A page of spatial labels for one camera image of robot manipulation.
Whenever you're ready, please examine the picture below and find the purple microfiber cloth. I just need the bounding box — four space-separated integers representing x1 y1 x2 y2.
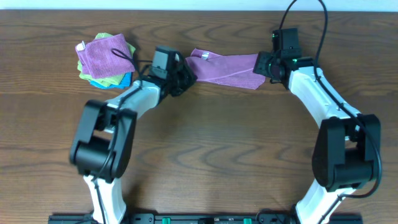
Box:
185 49 266 90

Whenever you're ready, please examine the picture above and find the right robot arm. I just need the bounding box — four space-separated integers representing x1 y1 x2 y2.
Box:
253 52 382 223

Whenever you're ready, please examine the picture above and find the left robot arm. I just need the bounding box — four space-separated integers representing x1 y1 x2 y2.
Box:
70 60 197 223

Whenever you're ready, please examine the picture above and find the folded blue cloth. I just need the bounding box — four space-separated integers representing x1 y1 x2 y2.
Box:
90 73 132 90

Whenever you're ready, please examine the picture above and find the folded green cloth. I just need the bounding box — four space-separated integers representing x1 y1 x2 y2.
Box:
77 32 136 86

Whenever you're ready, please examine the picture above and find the folded purple cloth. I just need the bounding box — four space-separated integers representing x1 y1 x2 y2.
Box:
75 34 135 79

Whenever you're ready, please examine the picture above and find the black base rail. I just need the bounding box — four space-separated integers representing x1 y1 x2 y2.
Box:
47 209 364 224

